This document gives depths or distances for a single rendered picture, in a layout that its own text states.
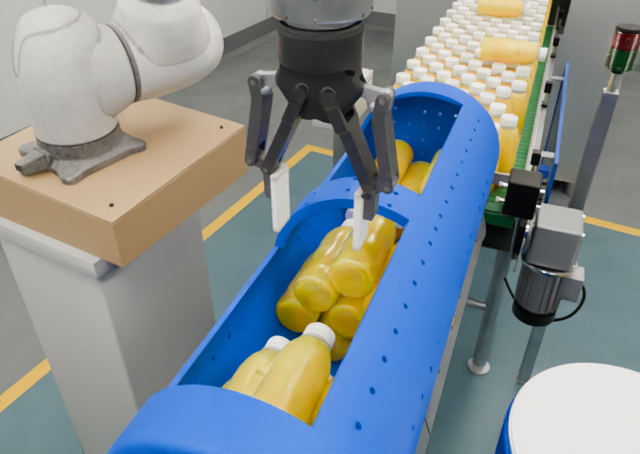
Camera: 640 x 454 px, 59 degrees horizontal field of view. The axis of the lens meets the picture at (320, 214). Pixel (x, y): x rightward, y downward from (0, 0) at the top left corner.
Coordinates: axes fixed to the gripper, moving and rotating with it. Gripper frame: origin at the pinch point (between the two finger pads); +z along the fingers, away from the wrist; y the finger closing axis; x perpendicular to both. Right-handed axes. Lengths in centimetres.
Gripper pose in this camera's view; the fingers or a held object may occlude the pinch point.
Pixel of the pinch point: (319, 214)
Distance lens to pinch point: 60.0
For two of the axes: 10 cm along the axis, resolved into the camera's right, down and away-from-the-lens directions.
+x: 3.7, -5.3, 7.7
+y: 9.3, 2.1, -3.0
